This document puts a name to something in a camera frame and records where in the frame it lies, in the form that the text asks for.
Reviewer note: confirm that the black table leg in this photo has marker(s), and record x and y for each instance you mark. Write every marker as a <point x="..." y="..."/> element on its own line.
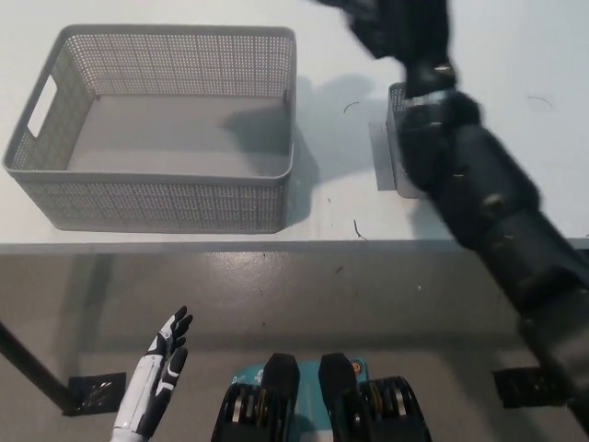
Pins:
<point x="32" y="364"/>

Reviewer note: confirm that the small grey perforated container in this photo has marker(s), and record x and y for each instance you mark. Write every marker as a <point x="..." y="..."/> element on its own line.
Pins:
<point x="396" y="99"/>

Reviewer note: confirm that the black table foot plate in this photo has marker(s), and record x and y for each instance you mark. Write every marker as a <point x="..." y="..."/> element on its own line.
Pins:
<point x="94" y="393"/>
<point x="529" y="389"/>

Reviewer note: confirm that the black teal robot body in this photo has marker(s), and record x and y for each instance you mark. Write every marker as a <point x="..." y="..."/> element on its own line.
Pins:
<point x="322" y="405"/>

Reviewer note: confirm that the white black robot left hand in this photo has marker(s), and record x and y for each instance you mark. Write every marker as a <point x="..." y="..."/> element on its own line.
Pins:
<point x="147" y="387"/>

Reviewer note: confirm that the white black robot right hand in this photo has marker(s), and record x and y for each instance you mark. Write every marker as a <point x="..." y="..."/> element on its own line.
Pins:
<point x="409" y="32"/>

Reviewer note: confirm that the large grey perforated plastic basket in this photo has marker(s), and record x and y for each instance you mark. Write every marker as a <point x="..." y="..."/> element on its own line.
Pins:
<point x="175" y="133"/>

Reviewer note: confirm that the thin black thread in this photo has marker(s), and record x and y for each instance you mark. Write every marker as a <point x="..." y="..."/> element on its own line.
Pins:
<point x="540" y="101"/>
<point x="359" y="230"/>
<point x="352" y="106"/>

